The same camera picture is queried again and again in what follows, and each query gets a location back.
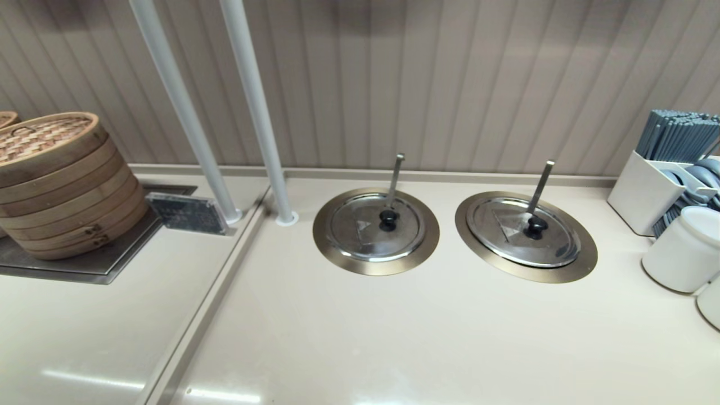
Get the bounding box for stacked bamboo steamer baskets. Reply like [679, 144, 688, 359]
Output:
[0, 111, 150, 260]

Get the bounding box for white cutlery holder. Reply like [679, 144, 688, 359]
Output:
[607, 150, 720, 237]

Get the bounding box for white ceramic jar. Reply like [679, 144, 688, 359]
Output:
[642, 206, 720, 294]
[696, 276, 720, 331]

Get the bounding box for round steel counter ring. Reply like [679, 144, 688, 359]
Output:
[313, 187, 440, 276]

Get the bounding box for steel pot lid black knob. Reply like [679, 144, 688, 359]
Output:
[325, 192, 427, 263]
[467, 196, 582, 269]

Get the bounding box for grey chopsticks bundle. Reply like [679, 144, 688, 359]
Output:
[636, 109, 720, 164]

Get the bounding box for white metal pole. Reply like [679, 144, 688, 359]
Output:
[219, 0, 299, 227]
[128, 0, 244, 224]

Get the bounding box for steel ladle handle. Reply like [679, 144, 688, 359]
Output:
[386, 153, 406, 212]
[526, 160, 556, 217]

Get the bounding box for recessed stainless steel tray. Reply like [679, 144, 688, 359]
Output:
[0, 183, 197, 285]

